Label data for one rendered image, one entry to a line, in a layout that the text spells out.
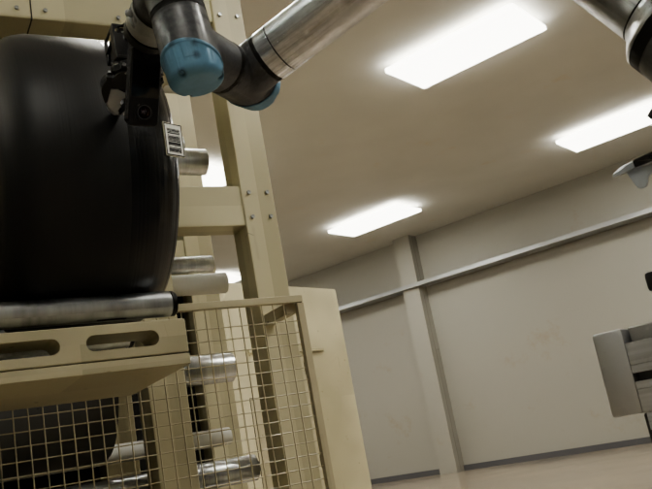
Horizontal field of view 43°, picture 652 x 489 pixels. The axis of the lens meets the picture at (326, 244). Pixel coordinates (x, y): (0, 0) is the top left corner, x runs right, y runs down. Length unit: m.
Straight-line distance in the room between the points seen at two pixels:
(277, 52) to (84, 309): 0.54
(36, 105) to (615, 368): 0.94
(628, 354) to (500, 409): 11.51
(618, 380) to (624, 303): 10.71
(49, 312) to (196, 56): 0.53
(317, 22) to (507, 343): 11.29
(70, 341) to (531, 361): 11.01
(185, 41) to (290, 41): 0.15
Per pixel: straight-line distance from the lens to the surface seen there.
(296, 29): 1.16
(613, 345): 0.94
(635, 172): 1.80
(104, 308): 1.42
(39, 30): 2.05
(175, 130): 1.45
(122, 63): 1.28
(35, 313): 1.40
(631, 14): 0.86
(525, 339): 12.20
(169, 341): 1.41
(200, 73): 1.08
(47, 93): 1.41
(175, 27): 1.10
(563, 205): 12.06
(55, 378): 1.36
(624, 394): 0.94
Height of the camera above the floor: 0.60
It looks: 14 degrees up
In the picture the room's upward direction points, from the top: 10 degrees counter-clockwise
